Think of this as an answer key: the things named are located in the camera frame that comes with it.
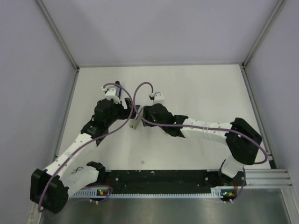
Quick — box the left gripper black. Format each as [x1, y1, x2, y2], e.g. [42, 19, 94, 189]
[106, 98, 138, 127]

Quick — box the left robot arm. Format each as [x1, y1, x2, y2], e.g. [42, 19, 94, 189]
[30, 97, 135, 214]

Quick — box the aluminium frame rail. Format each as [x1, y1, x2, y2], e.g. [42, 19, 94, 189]
[245, 169, 292, 189]

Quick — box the blue stapler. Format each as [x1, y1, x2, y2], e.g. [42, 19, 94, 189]
[115, 80, 122, 98]

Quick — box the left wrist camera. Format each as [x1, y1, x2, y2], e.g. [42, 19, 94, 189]
[102, 86, 120, 101]

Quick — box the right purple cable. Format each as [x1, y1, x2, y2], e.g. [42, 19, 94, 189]
[133, 82, 268, 203]

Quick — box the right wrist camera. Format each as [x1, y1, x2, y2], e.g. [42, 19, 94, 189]
[149, 92, 164, 105]

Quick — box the white cable duct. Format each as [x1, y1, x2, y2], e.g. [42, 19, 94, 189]
[70, 189, 98, 198]

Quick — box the purple cable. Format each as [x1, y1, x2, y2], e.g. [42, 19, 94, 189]
[37, 83, 141, 213]
[133, 82, 268, 203]

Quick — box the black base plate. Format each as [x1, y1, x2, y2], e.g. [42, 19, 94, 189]
[93, 170, 243, 194]

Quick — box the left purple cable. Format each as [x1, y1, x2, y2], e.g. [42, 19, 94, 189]
[37, 83, 141, 213]

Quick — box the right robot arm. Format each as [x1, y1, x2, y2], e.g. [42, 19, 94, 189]
[142, 104, 262, 185]

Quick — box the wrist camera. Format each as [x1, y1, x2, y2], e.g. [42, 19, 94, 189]
[102, 86, 120, 101]
[149, 92, 164, 105]

